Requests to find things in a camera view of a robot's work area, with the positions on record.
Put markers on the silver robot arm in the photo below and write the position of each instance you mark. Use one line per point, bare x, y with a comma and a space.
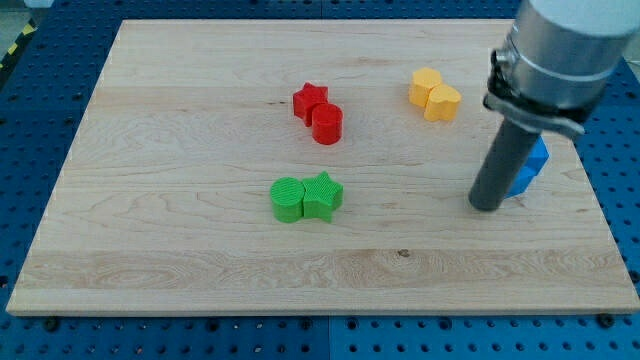
552, 68

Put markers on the blue triangle block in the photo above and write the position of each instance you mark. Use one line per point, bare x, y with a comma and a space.
521, 182

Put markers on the green star block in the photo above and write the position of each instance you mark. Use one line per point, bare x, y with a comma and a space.
322, 197

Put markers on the green cylinder block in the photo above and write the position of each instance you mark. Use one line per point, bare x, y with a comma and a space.
286, 196

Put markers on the red cylinder block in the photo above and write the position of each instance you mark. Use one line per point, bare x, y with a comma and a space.
327, 123

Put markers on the red star block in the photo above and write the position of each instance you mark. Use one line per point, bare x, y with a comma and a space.
306, 99

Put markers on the light wooden board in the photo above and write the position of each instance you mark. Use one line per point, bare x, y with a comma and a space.
162, 207

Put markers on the yellow hexagon block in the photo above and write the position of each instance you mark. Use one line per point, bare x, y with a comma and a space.
423, 81

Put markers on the yellow heart block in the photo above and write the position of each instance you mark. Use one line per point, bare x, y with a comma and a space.
442, 103

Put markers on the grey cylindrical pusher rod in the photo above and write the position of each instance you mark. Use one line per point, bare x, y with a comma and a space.
507, 155

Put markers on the blue cube block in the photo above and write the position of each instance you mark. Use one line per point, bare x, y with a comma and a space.
538, 156

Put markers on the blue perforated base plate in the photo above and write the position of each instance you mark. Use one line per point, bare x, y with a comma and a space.
42, 101

